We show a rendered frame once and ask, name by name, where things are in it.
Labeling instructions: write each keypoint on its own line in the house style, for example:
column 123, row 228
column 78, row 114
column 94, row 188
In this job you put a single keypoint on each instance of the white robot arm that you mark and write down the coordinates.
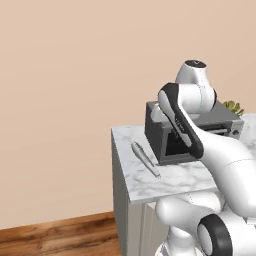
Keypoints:
column 230, row 173

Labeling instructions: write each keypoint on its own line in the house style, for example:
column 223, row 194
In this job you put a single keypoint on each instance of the grey toaster oven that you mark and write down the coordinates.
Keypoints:
column 160, row 140

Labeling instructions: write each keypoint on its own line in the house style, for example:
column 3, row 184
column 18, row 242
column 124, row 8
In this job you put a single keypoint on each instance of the silver metal tongs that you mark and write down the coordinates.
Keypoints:
column 144, row 158

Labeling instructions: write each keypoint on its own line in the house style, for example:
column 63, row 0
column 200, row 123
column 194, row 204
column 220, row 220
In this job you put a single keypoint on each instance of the white counter cabinet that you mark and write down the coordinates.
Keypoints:
column 133, row 220

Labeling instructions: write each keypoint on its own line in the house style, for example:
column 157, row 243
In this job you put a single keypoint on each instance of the green potted plant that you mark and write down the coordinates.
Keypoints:
column 234, row 107

